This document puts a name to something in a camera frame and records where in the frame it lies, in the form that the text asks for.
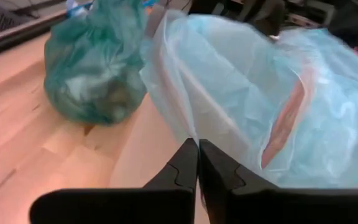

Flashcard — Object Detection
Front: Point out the white bin with blue liner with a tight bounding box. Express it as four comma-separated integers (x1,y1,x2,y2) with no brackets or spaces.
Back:
43,0,149,126

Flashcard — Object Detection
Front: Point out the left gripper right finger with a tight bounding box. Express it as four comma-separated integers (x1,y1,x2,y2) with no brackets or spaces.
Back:
198,139,358,224

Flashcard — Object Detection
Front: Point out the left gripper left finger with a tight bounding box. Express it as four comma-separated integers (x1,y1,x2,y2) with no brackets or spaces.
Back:
29,138,200,224

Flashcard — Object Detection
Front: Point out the blue trash bag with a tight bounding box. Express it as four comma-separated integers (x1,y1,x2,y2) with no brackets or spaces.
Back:
139,8,358,190

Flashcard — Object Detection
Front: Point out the blue bag roll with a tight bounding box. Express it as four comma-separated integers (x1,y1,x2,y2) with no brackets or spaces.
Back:
64,0,94,19

